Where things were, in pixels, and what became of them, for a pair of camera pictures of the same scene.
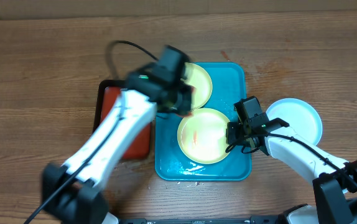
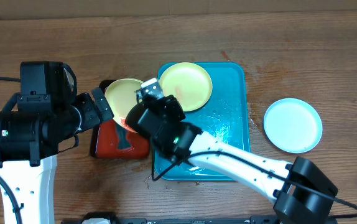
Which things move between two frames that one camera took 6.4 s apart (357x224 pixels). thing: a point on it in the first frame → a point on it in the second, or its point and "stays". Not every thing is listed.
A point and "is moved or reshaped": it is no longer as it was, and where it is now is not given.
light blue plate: (301, 116) stays
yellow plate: (194, 74) stays
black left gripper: (186, 90) → (92, 118)
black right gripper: (232, 134) → (158, 101)
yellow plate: (202, 135) is moved or reshaped
